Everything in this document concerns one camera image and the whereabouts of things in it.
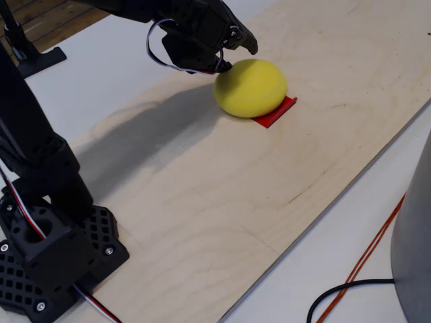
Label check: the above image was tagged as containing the yellow foam puck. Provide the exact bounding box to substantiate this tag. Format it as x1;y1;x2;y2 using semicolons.
213;59;288;119

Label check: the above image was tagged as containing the black camera stand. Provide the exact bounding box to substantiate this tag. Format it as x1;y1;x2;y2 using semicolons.
0;0;67;79

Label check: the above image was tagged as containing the gripper servo cable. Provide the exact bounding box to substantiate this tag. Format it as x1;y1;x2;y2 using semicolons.
145;18;233;75

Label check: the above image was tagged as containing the thin orange wire pair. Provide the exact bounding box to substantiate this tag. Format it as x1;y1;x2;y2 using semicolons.
315;193;407;323

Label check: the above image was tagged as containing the base servo cable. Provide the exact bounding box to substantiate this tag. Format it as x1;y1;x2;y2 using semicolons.
72;284;123;323

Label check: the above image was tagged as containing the plywood board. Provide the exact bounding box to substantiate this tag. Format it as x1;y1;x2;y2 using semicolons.
65;0;431;323

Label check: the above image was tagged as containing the grey conical lamp shade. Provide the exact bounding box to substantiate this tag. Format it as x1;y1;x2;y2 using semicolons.
390;129;431;323

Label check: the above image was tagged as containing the black lattice robot base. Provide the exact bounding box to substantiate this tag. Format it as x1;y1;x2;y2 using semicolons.
0;205;131;323

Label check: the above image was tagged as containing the thin black cable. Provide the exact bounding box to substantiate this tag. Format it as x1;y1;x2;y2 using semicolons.
306;278;395;323

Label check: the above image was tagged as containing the red square plate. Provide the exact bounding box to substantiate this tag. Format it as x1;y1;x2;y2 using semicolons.
251;96;298;129

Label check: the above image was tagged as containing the shoulder servo cable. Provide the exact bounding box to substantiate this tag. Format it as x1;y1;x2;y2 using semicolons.
0;164;47;240

